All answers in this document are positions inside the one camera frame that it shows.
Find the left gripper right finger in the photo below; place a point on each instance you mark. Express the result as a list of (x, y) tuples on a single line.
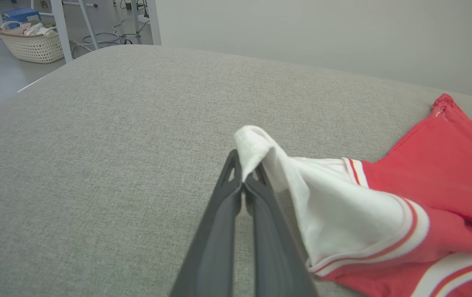
[(275, 264)]

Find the grey metal partition post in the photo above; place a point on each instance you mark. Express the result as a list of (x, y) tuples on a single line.
[(152, 24)]

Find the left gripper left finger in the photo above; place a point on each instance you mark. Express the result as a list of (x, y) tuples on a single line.
[(215, 255)]

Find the white slanted table leg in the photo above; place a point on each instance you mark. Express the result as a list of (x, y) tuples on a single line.
[(87, 24)]

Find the white clothes pile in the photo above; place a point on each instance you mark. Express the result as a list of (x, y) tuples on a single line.
[(36, 29)]

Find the cream woven laundry basket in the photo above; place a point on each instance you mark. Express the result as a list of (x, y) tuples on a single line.
[(34, 49)]

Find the blue plastic box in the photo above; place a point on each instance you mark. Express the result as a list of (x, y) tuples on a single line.
[(21, 14)]

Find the red and white shirt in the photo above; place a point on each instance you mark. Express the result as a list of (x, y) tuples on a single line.
[(437, 177)]

